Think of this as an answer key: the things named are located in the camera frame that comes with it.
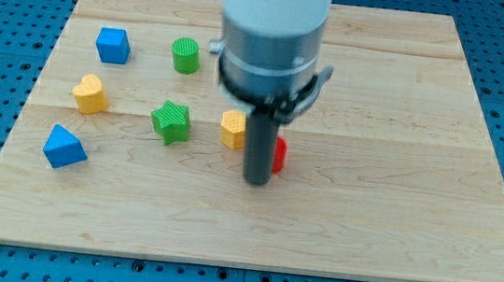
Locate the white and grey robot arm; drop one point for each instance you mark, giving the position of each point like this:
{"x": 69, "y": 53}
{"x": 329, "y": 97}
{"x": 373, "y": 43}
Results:
{"x": 267, "y": 55}

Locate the yellow hexagon block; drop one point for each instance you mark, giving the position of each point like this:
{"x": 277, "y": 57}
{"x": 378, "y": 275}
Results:
{"x": 233, "y": 129}

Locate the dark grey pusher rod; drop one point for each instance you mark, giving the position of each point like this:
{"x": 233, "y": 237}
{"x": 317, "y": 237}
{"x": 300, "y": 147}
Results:
{"x": 261, "y": 131}

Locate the yellow heart block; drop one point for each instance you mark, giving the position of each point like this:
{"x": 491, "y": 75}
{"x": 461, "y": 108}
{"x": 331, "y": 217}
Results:
{"x": 90, "y": 95}

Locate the light wooden board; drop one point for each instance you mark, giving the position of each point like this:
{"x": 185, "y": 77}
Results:
{"x": 390, "y": 176}

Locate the green cylinder block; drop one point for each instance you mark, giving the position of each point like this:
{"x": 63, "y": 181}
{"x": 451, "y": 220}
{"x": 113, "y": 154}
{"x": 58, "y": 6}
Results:
{"x": 185, "y": 53}

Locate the green star block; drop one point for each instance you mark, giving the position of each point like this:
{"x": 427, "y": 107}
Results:
{"x": 171, "y": 121}

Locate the blue cube block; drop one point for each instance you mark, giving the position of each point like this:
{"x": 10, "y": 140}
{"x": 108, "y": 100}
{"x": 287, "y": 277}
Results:
{"x": 113, "y": 45}

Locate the red block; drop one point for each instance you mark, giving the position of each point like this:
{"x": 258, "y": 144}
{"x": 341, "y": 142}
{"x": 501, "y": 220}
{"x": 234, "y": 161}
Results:
{"x": 280, "y": 153}

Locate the blue triangle block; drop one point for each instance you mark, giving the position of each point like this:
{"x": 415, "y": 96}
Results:
{"x": 63, "y": 148}

